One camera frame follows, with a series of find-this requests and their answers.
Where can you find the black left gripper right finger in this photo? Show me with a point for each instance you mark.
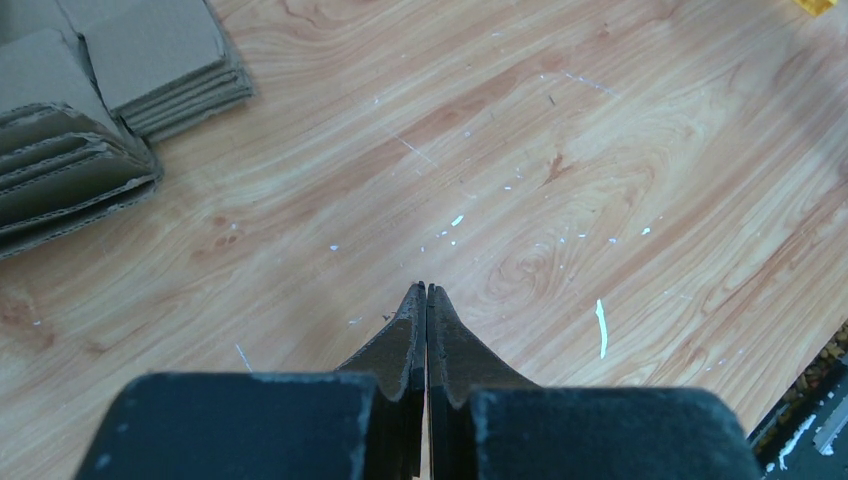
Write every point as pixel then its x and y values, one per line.
pixel 487 421

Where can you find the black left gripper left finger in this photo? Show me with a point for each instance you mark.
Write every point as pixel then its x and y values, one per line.
pixel 361 420

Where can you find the stack of flat cardboard sheets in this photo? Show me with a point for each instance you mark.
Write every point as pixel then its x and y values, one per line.
pixel 86 88

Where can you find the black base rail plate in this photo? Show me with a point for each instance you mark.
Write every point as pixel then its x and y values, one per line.
pixel 804 436

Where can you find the yellow plastic triangle frame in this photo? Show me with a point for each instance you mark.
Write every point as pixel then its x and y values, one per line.
pixel 816 8

